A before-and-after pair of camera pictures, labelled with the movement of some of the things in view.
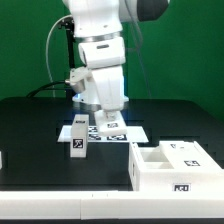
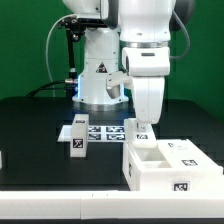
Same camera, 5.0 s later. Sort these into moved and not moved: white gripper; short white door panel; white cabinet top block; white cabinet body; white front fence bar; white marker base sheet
Moved: short white door panel; white gripper; white cabinet body
Not moved: white front fence bar; white cabinet top block; white marker base sheet
